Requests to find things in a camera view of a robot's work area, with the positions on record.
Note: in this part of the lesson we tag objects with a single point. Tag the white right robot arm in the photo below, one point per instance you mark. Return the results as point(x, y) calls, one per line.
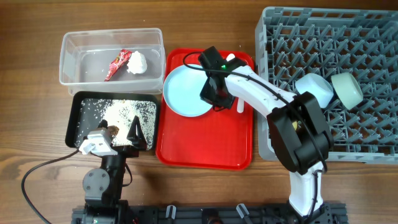
point(302, 152)

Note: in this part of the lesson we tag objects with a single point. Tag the red ketchup packet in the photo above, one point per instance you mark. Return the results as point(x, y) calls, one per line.
point(122, 58)

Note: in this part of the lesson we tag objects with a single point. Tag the white napkin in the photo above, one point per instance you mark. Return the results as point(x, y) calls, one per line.
point(137, 63)

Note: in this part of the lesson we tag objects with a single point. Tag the red serving tray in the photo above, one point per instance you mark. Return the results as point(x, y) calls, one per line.
point(214, 140)

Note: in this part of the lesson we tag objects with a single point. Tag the yellow cup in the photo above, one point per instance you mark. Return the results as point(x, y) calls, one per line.
point(295, 125)

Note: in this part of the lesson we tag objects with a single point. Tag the grey dishwasher rack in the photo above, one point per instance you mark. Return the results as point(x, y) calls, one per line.
point(294, 41)

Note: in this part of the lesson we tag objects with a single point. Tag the black waste tray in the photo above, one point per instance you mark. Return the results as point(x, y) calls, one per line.
point(80, 96)

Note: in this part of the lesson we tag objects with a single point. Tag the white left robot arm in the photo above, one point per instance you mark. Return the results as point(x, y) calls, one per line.
point(103, 186)

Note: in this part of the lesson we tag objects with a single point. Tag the clear plastic bin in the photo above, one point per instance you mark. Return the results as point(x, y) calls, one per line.
point(86, 55)

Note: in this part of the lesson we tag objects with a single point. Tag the small light blue bowl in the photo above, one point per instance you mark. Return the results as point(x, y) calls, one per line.
point(317, 86)

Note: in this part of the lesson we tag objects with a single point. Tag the light blue plate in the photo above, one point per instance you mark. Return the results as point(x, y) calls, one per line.
point(182, 88)

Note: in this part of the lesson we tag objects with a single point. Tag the spilled rice pile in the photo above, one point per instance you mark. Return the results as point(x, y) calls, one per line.
point(119, 114)

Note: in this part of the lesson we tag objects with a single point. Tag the mint green bowl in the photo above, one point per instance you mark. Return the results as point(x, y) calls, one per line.
point(347, 89)

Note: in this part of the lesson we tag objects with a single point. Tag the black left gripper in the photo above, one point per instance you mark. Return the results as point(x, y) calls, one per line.
point(137, 139)

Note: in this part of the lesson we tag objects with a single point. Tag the white plastic spoon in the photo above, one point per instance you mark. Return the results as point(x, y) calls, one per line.
point(230, 57)

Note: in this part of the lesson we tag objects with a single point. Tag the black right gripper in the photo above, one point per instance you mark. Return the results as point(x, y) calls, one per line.
point(217, 101)

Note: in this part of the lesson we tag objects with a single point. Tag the pink plastic fork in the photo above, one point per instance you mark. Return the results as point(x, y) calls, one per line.
point(240, 105)

